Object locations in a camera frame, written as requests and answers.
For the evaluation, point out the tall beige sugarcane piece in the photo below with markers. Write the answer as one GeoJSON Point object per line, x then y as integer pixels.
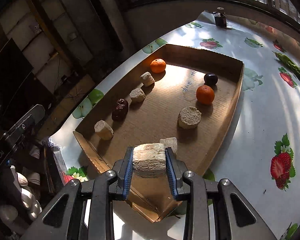
{"type": "Point", "coordinates": [103, 130]}

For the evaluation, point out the fruit print tablecloth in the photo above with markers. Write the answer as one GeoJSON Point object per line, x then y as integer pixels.
{"type": "Point", "coordinates": [261, 151]}

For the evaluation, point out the small dark jar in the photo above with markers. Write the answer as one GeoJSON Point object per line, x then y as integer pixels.
{"type": "Point", "coordinates": [220, 17]}

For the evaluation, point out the green leafy vegetable bunch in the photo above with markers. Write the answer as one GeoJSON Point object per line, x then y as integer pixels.
{"type": "Point", "coordinates": [289, 63]}

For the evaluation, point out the large beige sugarcane chunk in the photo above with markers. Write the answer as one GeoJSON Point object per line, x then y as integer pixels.
{"type": "Point", "coordinates": [149, 160]}

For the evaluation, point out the brown cardboard tray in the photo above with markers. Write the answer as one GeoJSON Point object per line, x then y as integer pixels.
{"type": "Point", "coordinates": [157, 116]}

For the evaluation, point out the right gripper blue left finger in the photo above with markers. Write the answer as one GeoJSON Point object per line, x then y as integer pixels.
{"type": "Point", "coordinates": [124, 169]}

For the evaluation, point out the dried red jujube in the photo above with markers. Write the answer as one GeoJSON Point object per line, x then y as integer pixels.
{"type": "Point", "coordinates": [120, 110]}

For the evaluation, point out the round beige sugarcane slice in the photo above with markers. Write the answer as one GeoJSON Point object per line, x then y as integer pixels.
{"type": "Point", "coordinates": [189, 117]}

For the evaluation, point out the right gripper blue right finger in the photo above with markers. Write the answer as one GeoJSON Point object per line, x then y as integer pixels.
{"type": "Point", "coordinates": [174, 171]}

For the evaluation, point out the dark purple plum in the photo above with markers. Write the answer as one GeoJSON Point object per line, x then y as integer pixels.
{"type": "Point", "coordinates": [210, 79]}

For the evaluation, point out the white standing air conditioner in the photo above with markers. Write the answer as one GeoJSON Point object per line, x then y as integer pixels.
{"type": "Point", "coordinates": [112, 20]}

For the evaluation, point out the small beige chunk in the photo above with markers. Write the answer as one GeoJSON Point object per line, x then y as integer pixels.
{"type": "Point", "coordinates": [172, 143]}

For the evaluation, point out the orange tangerine with stem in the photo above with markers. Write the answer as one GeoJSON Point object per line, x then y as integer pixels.
{"type": "Point", "coordinates": [158, 66]}

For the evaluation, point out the small beige sugarcane piece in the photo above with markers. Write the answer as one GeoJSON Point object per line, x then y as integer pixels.
{"type": "Point", "coordinates": [147, 79]}

